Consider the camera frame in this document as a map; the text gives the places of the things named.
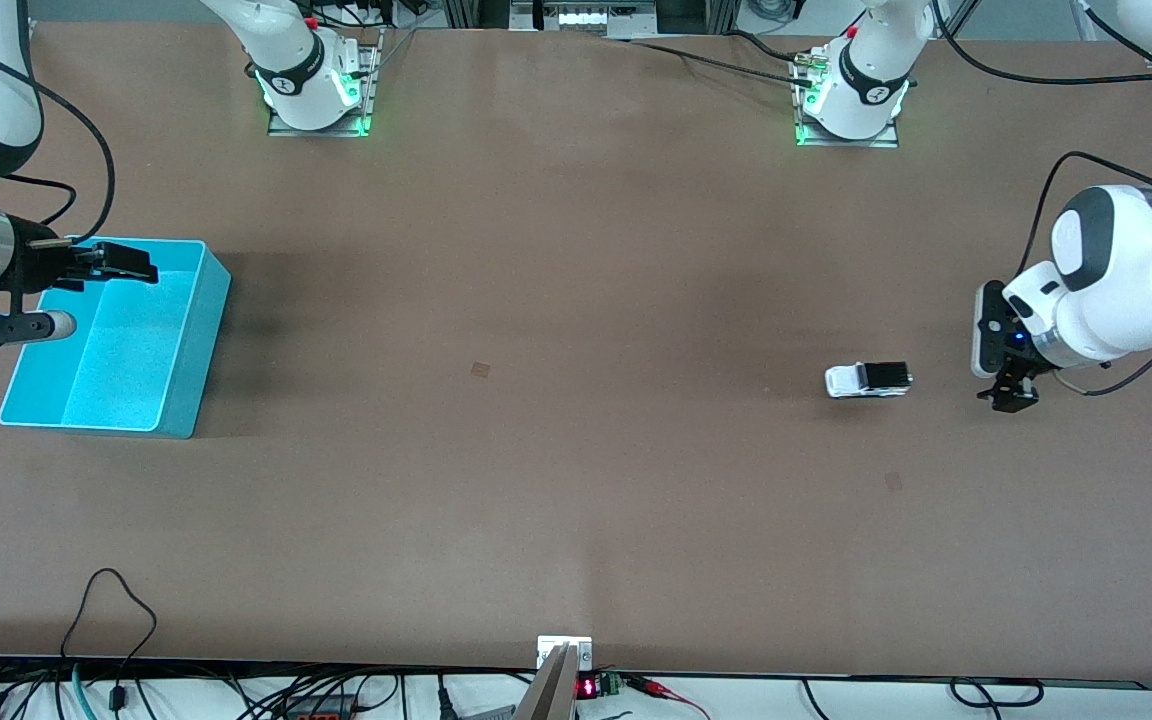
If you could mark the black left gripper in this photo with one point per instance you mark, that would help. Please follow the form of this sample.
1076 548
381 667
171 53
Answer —
1016 388

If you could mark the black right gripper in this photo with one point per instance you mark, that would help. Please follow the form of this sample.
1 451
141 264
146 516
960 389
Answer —
39 266

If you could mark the white jeep toy black roof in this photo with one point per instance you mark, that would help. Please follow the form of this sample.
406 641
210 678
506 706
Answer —
841 381

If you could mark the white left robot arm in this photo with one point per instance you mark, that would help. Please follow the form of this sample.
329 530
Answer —
1116 270

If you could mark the cyan plastic bin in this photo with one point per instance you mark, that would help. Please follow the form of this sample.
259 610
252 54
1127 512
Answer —
126 380

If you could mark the red and black clip lead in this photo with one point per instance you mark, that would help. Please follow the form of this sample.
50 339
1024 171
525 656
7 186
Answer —
651 686

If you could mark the black box with orange buttons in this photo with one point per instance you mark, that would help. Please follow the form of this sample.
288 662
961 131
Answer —
321 710

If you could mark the small red digit display module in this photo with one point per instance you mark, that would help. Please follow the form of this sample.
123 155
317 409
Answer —
588 688

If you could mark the grey lit control box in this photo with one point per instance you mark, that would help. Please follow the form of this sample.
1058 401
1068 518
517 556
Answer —
586 18

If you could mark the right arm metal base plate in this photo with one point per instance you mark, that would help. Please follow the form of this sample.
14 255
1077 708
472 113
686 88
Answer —
316 132

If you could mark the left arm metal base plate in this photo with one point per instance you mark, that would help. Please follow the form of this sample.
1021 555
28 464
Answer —
846 143

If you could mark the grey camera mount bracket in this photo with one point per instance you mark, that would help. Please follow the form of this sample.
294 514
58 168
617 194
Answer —
556 690

